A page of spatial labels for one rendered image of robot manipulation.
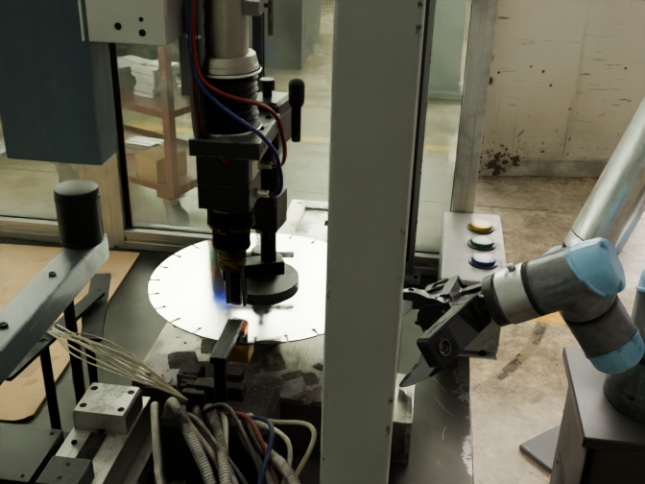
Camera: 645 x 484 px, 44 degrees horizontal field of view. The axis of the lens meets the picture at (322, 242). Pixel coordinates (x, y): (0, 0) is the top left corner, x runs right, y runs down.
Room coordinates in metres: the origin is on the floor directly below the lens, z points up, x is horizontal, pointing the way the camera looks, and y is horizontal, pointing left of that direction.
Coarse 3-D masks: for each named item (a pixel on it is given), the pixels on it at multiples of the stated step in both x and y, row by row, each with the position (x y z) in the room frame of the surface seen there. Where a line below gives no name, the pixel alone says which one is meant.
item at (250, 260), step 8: (264, 232) 0.95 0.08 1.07; (272, 232) 0.95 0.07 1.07; (264, 240) 0.95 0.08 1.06; (272, 240) 0.95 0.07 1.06; (264, 248) 0.95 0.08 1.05; (272, 248) 0.95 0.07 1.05; (248, 256) 0.97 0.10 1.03; (256, 256) 0.96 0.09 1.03; (264, 256) 0.95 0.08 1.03; (272, 256) 0.95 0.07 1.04; (280, 256) 0.97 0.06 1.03; (248, 264) 0.94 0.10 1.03; (256, 264) 0.94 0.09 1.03; (264, 264) 0.95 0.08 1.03; (272, 264) 0.95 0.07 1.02; (280, 264) 0.95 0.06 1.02; (224, 272) 0.93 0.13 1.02; (248, 272) 0.94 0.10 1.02; (256, 272) 0.94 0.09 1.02; (264, 272) 0.95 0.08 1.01; (272, 272) 0.95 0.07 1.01; (280, 272) 0.95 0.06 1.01; (232, 280) 0.94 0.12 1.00; (240, 280) 0.93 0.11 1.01; (232, 288) 0.94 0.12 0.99; (240, 288) 0.93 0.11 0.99; (232, 296) 0.94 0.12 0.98; (240, 296) 0.93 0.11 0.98; (240, 304) 0.93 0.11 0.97
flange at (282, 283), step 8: (288, 264) 1.07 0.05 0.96; (288, 272) 1.05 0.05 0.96; (296, 272) 1.05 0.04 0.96; (224, 280) 1.02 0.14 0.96; (248, 280) 1.01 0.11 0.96; (256, 280) 1.01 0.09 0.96; (264, 280) 1.01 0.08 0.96; (272, 280) 1.02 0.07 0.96; (280, 280) 1.02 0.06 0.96; (288, 280) 1.02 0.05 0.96; (296, 280) 1.02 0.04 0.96; (248, 288) 0.99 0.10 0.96; (256, 288) 0.99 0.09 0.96; (264, 288) 1.00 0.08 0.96; (272, 288) 1.00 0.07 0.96; (280, 288) 1.00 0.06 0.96; (288, 288) 1.00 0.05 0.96; (296, 288) 1.02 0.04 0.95; (248, 296) 0.98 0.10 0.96; (256, 296) 0.98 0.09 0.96; (264, 296) 0.98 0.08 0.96; (272, 296) 0.98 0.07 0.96; (280, 296) 0.99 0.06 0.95
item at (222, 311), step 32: (192, 256) 1.11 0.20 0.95; (320, 256) 1.12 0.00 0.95; (160, 288) 1.01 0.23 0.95; (192, 288) 1.01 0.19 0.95; (224, 288) 1.01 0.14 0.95; (320, 288) 1.02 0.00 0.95; (192, 320) 0.92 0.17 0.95; (224, 320) 0.92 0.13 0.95; (256, 320) 0.93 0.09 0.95; (288, 320) 0.93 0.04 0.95; (320, 320) 0.93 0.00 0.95
